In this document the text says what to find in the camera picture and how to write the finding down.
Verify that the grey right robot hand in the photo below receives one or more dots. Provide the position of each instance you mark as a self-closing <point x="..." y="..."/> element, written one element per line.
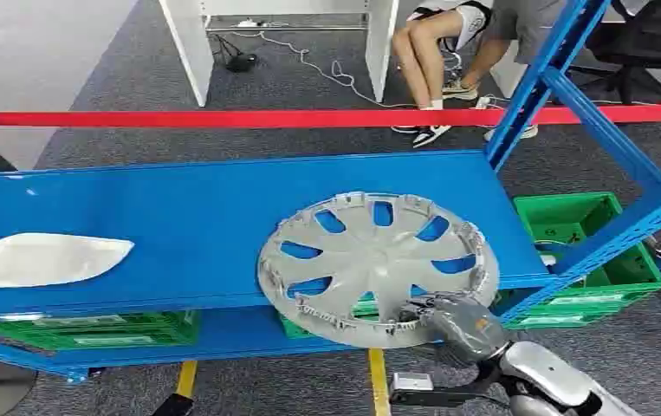
<point x="468" y="330"/>

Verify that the grey plastic wheel hubcap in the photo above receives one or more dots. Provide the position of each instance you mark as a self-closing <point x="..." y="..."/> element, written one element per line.
<point x="364" y="258"/>

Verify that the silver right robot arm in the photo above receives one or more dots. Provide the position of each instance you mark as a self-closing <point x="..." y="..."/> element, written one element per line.
<point x="545" y="367"/>

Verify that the yellow floor tape strip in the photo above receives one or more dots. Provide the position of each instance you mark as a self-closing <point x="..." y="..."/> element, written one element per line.
<point x="187" y="379"/>
<point x="379" y="384"/>

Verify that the person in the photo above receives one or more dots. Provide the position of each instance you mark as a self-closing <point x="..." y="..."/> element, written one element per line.
<point x="513" y="23"/>
<point x="422" y="57"/>

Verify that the blue metal shelf rack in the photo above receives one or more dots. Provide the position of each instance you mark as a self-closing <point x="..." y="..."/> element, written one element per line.
<point x="192" y="218"/>

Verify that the black robot foot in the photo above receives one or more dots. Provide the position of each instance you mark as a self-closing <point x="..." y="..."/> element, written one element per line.
<point x="174" y="406"/>

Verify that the red barrier tape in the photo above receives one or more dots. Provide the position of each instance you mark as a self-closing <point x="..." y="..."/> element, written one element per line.
<point x="250" y="118"/>

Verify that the black office chair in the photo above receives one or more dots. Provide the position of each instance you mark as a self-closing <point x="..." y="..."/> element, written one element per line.
<point x="651" y="34"/>

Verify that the black power adapter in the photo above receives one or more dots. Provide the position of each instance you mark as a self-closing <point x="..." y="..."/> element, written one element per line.
<point x="241" y="62"/>

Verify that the white desk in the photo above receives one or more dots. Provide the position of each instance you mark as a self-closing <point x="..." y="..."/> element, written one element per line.
<point x="189" y="46"/>

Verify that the white plastic cover part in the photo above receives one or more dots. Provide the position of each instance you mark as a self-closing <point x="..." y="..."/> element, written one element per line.
<point x="43" y="259"/>

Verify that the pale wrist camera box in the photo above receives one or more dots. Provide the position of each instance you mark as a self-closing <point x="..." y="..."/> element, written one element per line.
<point x="411" y="382"/>

